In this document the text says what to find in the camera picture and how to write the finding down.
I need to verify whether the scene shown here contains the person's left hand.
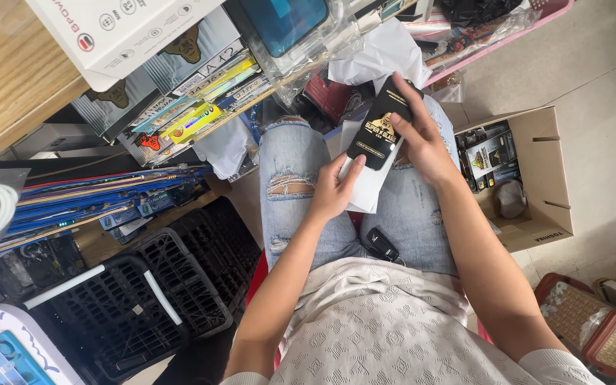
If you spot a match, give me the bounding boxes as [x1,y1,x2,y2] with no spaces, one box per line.
[306,155,367,226]

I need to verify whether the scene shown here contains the person's right hand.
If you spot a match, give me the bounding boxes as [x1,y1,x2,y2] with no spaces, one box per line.
[389,73,462,189]

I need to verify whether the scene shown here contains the white paper sleeves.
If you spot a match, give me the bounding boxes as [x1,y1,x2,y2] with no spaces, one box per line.
[337,120,406,215]

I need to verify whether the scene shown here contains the black gold-print screen protector packet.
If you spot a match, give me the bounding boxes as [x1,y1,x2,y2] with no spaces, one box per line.
[346,75,425,172]

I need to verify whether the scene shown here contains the light blue ripped jeans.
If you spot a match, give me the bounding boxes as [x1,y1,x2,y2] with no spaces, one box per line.
[259,93,462,277]

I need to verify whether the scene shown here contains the pile of black packets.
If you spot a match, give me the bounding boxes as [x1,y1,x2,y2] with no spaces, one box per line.
[455,120,523,192]

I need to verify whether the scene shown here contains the black car key fob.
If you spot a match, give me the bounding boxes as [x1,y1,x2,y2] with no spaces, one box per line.
[366,227,401,263]

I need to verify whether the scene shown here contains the grey crumpled bag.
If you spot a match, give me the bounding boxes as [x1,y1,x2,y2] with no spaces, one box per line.
[495,179,527,219]

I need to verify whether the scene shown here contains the dark red wallet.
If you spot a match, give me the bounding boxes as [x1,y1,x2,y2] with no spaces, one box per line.
[302,75,363,128]

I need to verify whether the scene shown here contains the white crumpled paper bag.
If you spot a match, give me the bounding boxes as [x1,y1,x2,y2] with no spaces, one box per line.
[328,18,433,96]

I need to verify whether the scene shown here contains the white plastic bag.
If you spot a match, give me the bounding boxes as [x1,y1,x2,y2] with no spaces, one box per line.
[192,114,259,181]

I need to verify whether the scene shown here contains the brown cardboard box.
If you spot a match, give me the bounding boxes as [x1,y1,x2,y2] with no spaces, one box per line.
[453,105,575,253]

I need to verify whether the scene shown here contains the black plastic crate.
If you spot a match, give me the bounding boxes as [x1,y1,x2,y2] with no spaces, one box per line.
[166,196,263,317]

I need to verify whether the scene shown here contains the pink plastic basket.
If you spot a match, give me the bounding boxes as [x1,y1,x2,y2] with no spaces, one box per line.
[394,0,576,89]

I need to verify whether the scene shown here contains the white knit shirt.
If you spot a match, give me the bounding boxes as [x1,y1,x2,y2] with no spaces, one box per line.
[219,257,606,385]

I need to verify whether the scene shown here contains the stack of grey screen protector packets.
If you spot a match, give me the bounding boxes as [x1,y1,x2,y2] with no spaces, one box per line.
[70,6,278,168]

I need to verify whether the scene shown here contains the clear packaged blue phone case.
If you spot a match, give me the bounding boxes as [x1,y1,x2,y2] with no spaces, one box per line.
[225,0,366,81]

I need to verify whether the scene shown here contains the row of blue flat packets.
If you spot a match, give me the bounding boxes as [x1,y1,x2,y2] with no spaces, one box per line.
[0,163,214,253]

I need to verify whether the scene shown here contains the large white carton box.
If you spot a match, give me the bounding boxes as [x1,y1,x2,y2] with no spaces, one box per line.
[25,0,229,93]

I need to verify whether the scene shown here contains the heap of black accessory packets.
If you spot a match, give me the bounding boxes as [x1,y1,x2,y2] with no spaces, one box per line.
[0,232,87,301]

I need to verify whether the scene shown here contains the white and blue packaged box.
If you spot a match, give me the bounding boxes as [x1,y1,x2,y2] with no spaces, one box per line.
[0,304,87,385]

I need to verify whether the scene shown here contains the black plastic basket white handles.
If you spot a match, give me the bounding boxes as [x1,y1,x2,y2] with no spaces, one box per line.
[24,227,234,384]

